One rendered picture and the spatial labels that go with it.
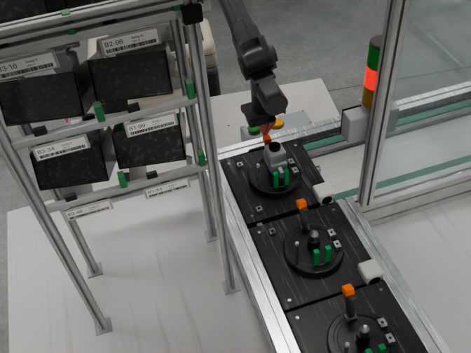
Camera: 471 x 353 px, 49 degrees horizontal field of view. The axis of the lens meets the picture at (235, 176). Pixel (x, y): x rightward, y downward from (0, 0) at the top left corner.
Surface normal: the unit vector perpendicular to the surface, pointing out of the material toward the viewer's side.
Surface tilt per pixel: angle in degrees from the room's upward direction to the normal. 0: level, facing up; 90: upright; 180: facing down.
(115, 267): 0
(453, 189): 90
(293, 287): 0
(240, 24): 38
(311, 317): 0
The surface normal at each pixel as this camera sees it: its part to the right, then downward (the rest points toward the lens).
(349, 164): -0.07, -0.68
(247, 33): 0.00, -0.09
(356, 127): 0.30, 0.68
